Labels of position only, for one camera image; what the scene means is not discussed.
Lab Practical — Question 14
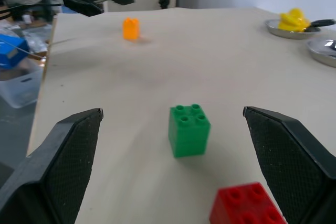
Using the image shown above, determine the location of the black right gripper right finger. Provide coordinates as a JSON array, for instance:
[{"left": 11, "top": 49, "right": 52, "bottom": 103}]
[{"left": 243, "top": 106, "right": 336, "bottom": 224}]

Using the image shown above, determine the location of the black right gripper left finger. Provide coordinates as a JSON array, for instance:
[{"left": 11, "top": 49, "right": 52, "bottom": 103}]
[{"left": 0, "top": 108, "right": 104, "bottom": 224}]

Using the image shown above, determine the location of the orange toy brick cube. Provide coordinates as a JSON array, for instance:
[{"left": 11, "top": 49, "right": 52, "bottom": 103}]
[{"left": 122, "top": 17, "right": 140, "bottom": 41}]

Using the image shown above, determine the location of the red toy brick cube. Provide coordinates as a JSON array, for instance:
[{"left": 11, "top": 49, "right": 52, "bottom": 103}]
[{"left": 209, "top": 182, "right": 288, "bottom": 224}]

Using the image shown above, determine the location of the blue box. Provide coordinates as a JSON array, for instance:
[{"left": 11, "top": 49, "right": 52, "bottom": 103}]
[{"left": 0, "top": 34, "right": 30, "bottom": 70}]

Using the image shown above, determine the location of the clear plastic storage bin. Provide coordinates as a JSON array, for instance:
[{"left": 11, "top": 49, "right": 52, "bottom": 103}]
[{"left": 0, "top": 63, "right": 44, "bottom": 109}]

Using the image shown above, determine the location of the green toy brick cube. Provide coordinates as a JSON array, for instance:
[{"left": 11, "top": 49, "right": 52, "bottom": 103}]
[{"left": 168, "top": 103, "right": 212, "bottom": 158}]

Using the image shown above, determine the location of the silver metal dish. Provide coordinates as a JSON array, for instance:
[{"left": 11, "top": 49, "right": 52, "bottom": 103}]
[
  {"left": 264, "top": 18, "right": 322, "bottom": 40},
  {"left": 306, "top": 37, "right": 336, "bottom": 68}
]

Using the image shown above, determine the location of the yellow plastic toy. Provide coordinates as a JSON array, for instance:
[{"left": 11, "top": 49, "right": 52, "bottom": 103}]
[{"left": 278, "top": 7, "right": 311, "bottom": 33}]

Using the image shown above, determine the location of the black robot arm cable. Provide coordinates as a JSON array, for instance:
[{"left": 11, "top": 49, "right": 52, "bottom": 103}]
[{"left": 0, "top": 2, "right": 62, "bottom": 16}]

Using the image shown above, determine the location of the black utensil handle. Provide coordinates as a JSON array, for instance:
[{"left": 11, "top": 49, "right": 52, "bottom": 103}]
[{"left": 304, "top": 18, "right": 336, "bottom": 28}]

